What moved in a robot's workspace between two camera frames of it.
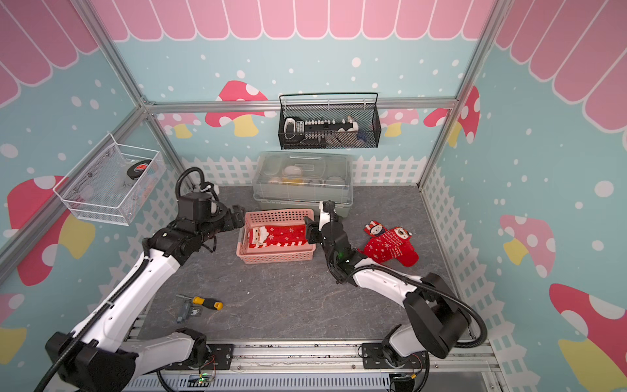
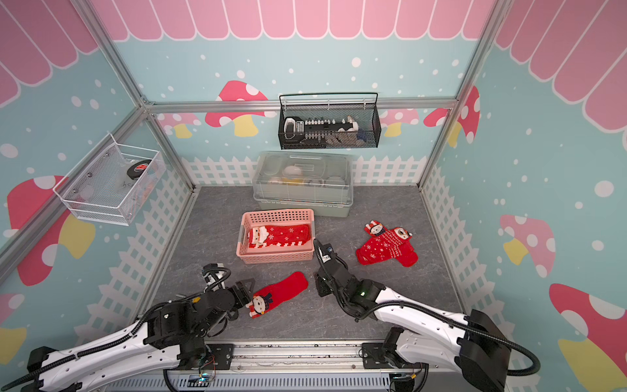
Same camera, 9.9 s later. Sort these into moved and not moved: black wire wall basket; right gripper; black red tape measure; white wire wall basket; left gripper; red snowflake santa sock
Moved: left gripper; right gripper
Not moved: black wire wall basket; white wire wall basket; red snowflake santa sock; black red tape measure
